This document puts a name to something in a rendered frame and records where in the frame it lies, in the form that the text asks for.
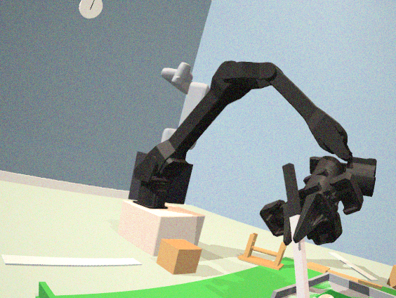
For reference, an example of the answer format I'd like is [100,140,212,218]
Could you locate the white flat bar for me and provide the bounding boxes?
[329,252,378,281]
[1,255,142,266]

